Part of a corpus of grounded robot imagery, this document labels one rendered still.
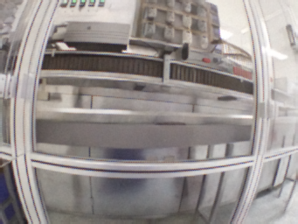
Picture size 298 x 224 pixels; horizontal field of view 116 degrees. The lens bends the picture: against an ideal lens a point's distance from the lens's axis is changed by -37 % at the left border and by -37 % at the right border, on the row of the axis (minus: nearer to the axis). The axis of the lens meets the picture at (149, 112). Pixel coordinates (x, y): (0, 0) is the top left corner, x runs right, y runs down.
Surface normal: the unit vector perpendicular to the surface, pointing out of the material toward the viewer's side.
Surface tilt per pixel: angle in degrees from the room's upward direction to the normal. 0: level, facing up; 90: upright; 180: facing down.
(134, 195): 90
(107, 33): 90
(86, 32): 90
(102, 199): 90
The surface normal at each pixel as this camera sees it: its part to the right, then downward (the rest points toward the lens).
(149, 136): 0.19, 0.02
